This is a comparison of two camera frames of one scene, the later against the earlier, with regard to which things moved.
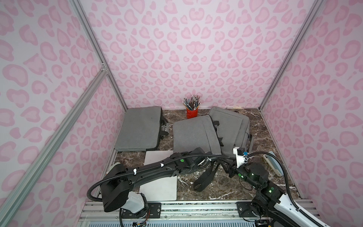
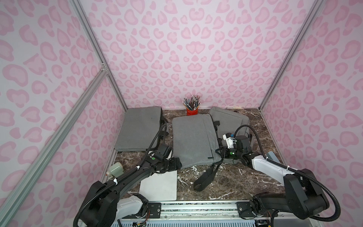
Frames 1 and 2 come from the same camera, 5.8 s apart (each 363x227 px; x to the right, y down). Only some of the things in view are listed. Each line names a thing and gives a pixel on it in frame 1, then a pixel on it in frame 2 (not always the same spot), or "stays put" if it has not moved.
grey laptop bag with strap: [189, 133] stays put
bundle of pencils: [193, 103] stays put
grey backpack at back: [233, 130] stays put
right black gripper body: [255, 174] to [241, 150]
